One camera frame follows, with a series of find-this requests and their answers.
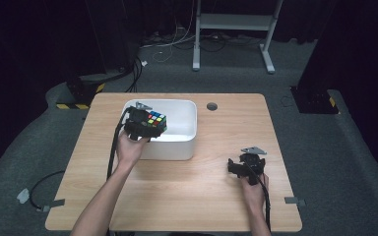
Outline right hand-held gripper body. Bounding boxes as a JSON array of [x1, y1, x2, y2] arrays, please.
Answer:
[[238, 146, 268, 187]]

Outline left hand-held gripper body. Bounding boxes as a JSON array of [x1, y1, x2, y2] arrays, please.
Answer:
[[123, 100, 154, 142]]

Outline multicoloured puzzle cube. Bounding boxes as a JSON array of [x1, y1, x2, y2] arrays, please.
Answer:
[[146, 110, 168, 133]]

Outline white plastic bin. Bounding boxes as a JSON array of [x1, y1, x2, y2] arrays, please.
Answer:
[[116, 98, 199, 161]]

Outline person's left hand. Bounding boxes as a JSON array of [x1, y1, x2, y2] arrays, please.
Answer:
[[115, 129, 151, 170]]

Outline person's right hand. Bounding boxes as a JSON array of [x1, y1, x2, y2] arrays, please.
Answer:
[[240, 173, 271, 215]]

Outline grey tape strip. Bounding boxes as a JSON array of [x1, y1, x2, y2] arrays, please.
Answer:
[[283, 196, 307, 207], [40, 198, 66, 213]]

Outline black striped stand base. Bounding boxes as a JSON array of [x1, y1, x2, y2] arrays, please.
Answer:
[[55, 73, 107, 111], [289, 86, 340, 115]]

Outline white metal stand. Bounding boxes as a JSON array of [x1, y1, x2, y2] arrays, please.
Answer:
[[192, 0, 284, 75]]

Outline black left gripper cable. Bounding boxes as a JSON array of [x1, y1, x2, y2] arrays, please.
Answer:
[[105, 106, 136, 236]]

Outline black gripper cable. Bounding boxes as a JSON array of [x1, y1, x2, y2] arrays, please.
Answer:
[[105, 106, 136, 236], [244, 160, 273, 235]]

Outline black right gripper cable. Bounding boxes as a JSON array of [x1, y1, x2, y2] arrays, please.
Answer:
[[244, 160, 273, 235]]

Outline black cable bundle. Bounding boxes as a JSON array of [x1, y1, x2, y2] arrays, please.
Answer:
[[123, 54, 145, 94]]

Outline white thin cable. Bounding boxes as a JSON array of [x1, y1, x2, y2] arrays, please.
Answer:
[[140, 0, 199, 64]]

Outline black looped cables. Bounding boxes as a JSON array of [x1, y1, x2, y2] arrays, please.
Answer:
[[199, 31, 264, 53]]

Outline black floor cable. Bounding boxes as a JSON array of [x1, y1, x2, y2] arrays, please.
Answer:
[[29, 169, 66, 211]]

